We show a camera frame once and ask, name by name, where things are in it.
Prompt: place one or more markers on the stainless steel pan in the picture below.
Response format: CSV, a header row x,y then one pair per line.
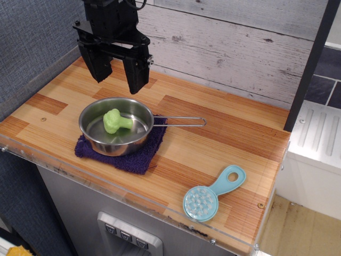
x,y
124,141

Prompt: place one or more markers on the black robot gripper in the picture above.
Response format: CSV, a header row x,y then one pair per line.
x,y
110,30

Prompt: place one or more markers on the yellow object at corner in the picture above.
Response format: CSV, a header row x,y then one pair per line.
x,y
18,251

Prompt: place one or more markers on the purple towel cloth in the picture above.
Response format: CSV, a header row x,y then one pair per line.
x,y
137,162

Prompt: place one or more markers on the light blue scrub brush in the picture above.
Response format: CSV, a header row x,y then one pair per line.
x,y
201,202

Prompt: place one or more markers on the grey dispenser button panel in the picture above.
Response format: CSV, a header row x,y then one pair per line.
x,y
122,238

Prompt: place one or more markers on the green toy cauliflower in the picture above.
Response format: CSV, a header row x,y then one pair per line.
x,y
113,121

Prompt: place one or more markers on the white ribbed side cabinet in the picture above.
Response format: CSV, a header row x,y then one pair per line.
x,y
310,173

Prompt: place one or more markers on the dark right frame post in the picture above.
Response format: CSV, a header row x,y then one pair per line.
x,y
316,51

